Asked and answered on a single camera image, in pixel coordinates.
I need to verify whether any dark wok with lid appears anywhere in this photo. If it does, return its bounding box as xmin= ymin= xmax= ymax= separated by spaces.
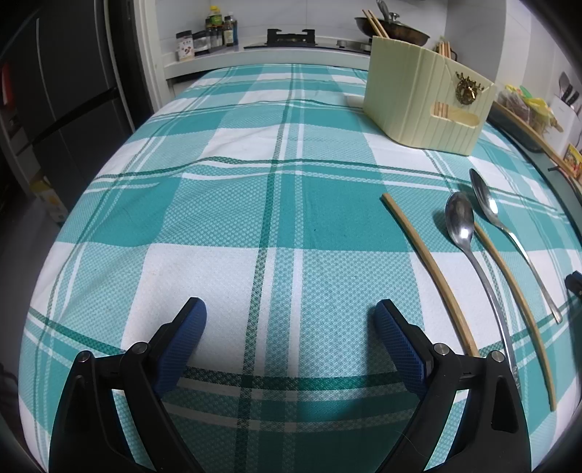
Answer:
xmin=354 ymin=0 xmax=431 ymax=47

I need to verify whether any rack of spice jars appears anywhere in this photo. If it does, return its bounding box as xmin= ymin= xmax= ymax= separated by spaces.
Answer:
xmin=193 ymin=27 xmax=223 ymax=58

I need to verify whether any cardboard box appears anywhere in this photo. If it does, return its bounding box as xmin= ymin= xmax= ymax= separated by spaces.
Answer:
xmin=29 ymin=175 xmax=70 ymax=224

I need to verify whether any wooden cutting board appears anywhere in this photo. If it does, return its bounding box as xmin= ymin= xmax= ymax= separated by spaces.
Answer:
xmin=490 ymin=100 xmax=582 ymax=183

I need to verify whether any yellow box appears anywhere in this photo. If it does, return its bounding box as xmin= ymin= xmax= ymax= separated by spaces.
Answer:
xmin=563 ymin=143 xmax=582 ymax=176

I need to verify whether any teal checkered tablecloth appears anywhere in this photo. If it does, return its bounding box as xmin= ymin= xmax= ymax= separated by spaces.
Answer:
xmin=18 ymin=63 xmax=582 ymax=473

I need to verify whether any yellow-capped sauce bottle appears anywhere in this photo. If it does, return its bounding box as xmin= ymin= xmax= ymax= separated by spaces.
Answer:
xmin=206 ymin=5 xmax=224 ymax=49

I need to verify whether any bag of vegetables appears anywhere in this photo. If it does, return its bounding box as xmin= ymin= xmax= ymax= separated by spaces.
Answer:
xmin=497 ymin=84 xmax=558 ymax=134

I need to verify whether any cream plastic utensil holder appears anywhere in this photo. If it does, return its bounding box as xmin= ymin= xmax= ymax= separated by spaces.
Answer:
xmin=362 ymin=36 xmax=497 ymax=156

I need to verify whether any small spice jar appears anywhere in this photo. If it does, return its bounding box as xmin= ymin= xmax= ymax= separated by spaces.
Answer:
xmin=175 ymin=29 xmax=196 ymax=63

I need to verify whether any grey refrigerator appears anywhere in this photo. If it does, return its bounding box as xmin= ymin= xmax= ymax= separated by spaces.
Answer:
xmin=0 ymin=0 xmax=138 ymax=220

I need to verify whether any steel spoon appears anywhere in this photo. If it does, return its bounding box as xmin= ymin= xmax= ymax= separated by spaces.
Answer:
xmin=445 ymin=191 xmax=522 ymax=390
xmin=469 ymin=168 xmax=564 ymax=325

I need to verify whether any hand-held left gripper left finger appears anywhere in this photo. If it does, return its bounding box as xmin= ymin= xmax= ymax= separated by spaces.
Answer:
xmin=48 ymin=298 xmax=207 ymax=473

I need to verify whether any black gas stove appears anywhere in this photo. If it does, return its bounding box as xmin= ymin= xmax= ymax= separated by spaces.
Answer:
xmin=243 ymin=28 xmax=372 ymax=53

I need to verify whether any white knife block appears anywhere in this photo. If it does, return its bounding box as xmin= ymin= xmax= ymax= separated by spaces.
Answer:
xmin=550 ymin=72 xmax=582 ymax=147

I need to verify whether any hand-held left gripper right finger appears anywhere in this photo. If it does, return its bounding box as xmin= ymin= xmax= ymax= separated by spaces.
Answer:
xmin=375 ymin=300 xmax=533 ymax=473

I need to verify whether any red hanging item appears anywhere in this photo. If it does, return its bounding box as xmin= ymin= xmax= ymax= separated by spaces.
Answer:
xmin=0 ymin=63 xmax=12 ymax=111

